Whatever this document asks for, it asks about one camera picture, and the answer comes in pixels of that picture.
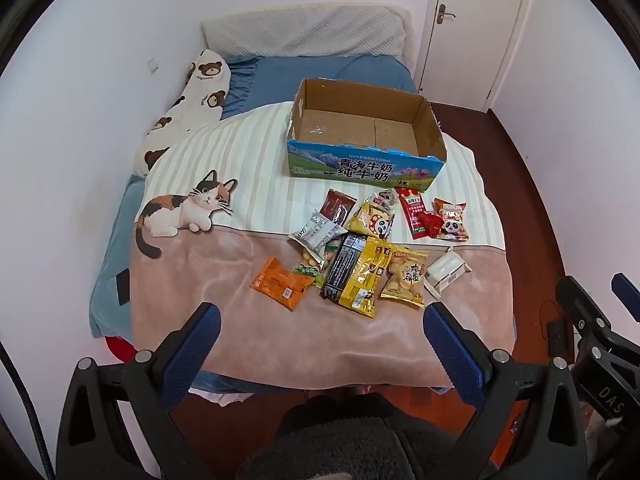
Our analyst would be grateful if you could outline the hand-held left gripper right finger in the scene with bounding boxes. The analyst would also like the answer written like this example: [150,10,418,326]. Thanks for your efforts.
[423,302,588,480]

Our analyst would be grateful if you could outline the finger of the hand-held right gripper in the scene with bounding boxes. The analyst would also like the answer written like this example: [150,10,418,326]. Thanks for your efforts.
[556,276,618,346]
[611,272,640,322]

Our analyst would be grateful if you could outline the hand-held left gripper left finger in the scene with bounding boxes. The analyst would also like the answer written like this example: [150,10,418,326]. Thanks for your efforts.
[56,302,222,480]

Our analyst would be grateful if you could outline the yellow biscuit packet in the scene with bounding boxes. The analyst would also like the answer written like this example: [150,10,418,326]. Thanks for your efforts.
[380,246,430,308]

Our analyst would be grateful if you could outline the orange panda snack packet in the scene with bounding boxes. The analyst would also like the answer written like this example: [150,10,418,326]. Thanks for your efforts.
[432,197,471,241]

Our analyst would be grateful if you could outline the black snack packet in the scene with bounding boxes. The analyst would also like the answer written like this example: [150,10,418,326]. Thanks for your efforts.
[320,232,368,302]

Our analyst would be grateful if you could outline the long red snack packet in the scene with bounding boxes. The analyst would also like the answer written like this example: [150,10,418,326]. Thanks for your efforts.
[395,186,430,240]

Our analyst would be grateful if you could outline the yellow panda snack packet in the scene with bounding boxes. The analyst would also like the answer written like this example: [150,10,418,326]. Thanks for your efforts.
[346,195,397,240]

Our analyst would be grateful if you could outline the white grey snack packet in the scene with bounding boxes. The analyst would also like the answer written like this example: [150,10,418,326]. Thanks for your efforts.
[290,209,347,256]

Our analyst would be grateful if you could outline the dark red snack packet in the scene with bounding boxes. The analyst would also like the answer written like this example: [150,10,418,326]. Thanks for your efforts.
[320,189,357,225]

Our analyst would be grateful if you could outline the printed cardboard box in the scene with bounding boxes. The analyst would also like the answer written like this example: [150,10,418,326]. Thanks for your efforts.
[286,77,447,193]

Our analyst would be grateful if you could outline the cat printed blanket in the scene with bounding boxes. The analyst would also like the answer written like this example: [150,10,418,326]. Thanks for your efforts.
[131,101,516,391]

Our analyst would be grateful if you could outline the red object under bed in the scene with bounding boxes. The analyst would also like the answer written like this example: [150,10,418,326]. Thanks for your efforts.
[102,337,138,363]

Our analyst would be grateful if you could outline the white small box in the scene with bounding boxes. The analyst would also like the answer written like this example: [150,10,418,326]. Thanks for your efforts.
[424,249,472,296]

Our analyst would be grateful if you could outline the plain orange snack packet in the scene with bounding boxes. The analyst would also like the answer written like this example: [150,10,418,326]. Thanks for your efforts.
[250,256,314,311]

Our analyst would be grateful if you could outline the small red snack packet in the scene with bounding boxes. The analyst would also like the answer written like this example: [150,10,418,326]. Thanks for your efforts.
[418,211,445,238]

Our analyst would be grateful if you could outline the person's dark fleece pants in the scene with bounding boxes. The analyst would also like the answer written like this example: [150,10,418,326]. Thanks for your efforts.
[240,392,493,480]

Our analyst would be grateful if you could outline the green snack packet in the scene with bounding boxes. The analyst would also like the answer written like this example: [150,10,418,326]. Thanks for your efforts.
[294,242,341,288]

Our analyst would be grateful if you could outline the bear print pillow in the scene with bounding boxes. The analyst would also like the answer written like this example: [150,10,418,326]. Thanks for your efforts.
[134,49,232,180]

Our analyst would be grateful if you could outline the white door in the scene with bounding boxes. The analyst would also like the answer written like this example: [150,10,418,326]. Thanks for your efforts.
[417,0,531,111]

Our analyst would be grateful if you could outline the white textured pillow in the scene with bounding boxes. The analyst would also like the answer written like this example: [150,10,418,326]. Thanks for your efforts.
[201,4,408,58]

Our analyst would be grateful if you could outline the black cable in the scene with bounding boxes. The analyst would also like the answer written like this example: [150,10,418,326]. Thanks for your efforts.
[0,345,56,480]

